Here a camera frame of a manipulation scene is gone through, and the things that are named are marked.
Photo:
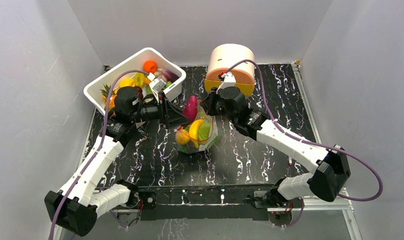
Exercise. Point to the green toy cabbage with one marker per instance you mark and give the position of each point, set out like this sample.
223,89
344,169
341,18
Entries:
189,148

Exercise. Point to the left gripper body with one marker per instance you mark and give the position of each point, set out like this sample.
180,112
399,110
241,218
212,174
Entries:
150,111

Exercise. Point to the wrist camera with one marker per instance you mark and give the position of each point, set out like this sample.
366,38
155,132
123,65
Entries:
157,85
227,79

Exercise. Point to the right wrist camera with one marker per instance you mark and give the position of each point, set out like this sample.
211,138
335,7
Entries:
227,79

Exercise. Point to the round drawer cabinet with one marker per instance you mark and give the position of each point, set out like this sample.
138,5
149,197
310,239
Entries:
225,56

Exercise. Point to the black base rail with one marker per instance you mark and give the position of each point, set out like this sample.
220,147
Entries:
224,201

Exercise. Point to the yellow toy fruit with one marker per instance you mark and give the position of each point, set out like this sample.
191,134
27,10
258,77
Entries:
182,137

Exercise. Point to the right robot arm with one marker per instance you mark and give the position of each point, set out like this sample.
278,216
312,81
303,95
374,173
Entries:
327,169

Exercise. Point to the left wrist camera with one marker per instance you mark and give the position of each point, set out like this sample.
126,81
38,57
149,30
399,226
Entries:
157,85

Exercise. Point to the purple toy sweet potato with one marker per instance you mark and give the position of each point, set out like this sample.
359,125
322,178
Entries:
191,110

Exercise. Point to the green toy pepper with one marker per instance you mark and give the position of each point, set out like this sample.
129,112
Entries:
139,79

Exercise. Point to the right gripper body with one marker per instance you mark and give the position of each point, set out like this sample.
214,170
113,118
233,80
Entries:
211,108

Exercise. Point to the purple toy onion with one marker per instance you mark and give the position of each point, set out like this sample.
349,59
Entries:
169,75

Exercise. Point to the clear zip top bag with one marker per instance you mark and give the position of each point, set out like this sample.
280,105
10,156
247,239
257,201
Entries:
201,115

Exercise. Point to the orange toy tangerine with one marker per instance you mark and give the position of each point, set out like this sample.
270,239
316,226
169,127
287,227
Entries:
150,66

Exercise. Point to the white plastic bin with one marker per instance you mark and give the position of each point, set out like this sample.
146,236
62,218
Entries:
135,62

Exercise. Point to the yellow toy banana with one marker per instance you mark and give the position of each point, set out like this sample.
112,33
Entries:
193,131

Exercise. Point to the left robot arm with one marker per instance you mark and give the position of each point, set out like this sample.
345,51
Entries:
75,206

